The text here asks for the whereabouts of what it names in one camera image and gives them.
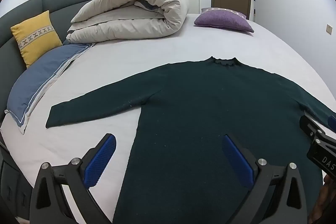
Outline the purple white patterned cushion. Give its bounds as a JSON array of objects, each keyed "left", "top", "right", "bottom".
[{"left": 201, "top": 7, "right": 247, "bottom": 18}]

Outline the folded beige duvet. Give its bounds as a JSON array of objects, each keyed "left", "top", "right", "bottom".
[{"left": 66, "top": 0, "right": 189, "bottom": 45}]

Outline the grey upholstered headboard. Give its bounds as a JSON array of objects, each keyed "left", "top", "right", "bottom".
[{"left": 0, "top": 0, "right": 100, "bottom": 122}]

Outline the yellow patterned cushion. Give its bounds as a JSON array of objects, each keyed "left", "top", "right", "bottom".
[{"left": 10, "top": 10, "right": 63, "bottom": 69}]

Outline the bed with white sheet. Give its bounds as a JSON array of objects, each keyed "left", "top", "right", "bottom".
[{"left": 0, "top": 13, "right": 336, "bottom": 224}]

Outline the dark grey bed base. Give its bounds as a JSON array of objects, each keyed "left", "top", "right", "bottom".
[{"left": 0, "top": 143, "right": 32, "bottom": 222}]

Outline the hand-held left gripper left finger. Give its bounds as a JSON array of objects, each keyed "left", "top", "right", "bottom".
[{"left": 29, "top": 133, "right": 117, "bottom": 224}]

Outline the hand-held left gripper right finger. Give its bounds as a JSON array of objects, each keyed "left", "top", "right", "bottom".
[{"left": 222, "top": 134, "right": 308, "bottom": 224}]

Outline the blue pillow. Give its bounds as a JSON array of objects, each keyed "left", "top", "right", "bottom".
[{"left": 4, "top": 43, "right": 96, "bottom": 135}]

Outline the person's right hand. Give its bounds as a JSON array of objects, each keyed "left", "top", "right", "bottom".
[{"left": 308, "top": 174, "right": 336, "bottom": 224}]

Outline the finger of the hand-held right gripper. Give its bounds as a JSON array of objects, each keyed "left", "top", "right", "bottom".
[
  {"left": 299, "top": 114, "right": 327, "bottom": 142},
  {"left": 327, "top": 114, "right": 336, "bottom": 133}
]

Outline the dark green sweater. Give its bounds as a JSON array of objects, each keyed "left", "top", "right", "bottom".
[{"left": 45, "top": 56, "right": 336, "bottom": 224}]

